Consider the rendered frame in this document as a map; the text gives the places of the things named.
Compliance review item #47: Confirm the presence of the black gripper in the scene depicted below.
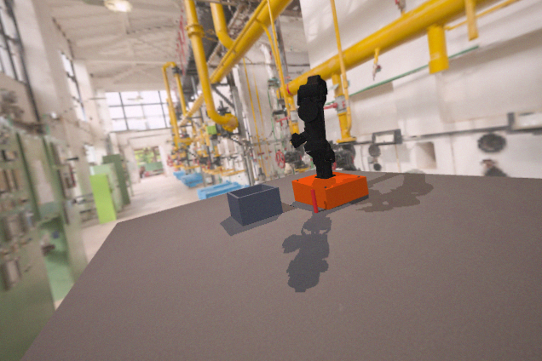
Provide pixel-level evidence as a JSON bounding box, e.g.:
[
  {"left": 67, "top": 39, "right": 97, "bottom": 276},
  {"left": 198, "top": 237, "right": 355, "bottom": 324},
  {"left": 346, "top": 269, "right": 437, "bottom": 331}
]
[{"left": 304, "top": 122, "right": 327, "bottom": 173}]

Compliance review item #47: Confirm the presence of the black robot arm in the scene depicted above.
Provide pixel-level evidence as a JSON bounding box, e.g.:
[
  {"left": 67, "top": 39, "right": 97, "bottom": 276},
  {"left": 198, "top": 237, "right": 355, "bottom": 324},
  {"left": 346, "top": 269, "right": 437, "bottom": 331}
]
[{"left": 291, "top": 75, "right": 336, "bottom": 179}]

